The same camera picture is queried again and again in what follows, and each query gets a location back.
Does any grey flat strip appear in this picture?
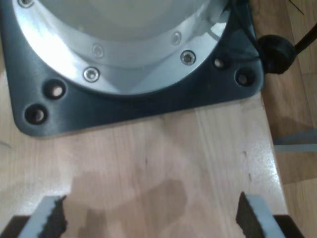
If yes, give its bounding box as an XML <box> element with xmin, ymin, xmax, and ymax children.
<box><xmin>272</xmin><ymin>128</ymin><xmax>317</xmax><ymax>153</ymax></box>

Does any black base connector cable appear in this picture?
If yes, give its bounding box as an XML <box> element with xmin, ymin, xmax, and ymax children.
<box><xmin>257</xmin><ymin>23</ymin><xmax>317</xmax><ymax>75</ymax></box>

